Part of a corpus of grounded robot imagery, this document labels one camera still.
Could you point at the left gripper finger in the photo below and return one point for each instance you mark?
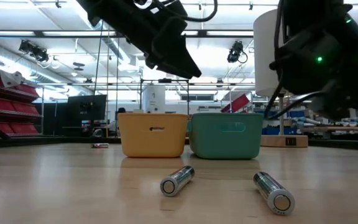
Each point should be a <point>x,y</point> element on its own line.
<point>179,67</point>

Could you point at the black and red battery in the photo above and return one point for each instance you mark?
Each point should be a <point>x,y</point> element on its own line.
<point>99,145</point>

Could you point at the silver battery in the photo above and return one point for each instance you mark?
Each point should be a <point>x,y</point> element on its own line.
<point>177,182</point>
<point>272,191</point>

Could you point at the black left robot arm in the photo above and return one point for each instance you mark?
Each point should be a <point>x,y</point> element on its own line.
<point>110,15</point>

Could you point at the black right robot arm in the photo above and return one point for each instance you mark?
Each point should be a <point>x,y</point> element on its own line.
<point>315,31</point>

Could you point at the black metal stand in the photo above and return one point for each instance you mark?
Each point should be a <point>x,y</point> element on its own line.
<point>187,96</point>

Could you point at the wooden workbench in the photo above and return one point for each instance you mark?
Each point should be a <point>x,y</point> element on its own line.
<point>337,128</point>

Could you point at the white cylindrical tank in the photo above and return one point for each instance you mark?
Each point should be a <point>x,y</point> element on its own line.
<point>154,99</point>

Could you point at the red panel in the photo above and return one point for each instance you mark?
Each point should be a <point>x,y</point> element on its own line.
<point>236,104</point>

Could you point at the person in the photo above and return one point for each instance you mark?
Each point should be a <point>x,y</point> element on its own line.
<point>120,110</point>

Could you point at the yellow plastic bin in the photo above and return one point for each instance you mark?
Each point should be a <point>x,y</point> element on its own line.
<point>154,140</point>

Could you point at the white shade wooden base lamp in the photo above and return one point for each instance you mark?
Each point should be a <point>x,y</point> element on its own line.
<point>264,53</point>

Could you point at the blue storage bins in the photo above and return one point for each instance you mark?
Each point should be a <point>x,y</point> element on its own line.
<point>270,130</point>

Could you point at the teal plastic bin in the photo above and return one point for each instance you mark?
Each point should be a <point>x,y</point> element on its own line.
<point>225,143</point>

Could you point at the black display screen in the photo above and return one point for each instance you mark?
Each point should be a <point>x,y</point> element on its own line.
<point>87,110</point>

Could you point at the black ceiling light cluster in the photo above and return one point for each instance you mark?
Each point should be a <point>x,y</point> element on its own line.
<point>33,51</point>

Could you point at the red storage bin rack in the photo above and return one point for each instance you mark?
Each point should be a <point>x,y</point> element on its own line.
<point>8,105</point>

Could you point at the black ceiling camera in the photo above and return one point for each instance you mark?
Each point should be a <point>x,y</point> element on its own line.
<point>236,51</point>

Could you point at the black aluminium table frame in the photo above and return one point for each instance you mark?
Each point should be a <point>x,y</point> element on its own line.
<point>42,141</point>

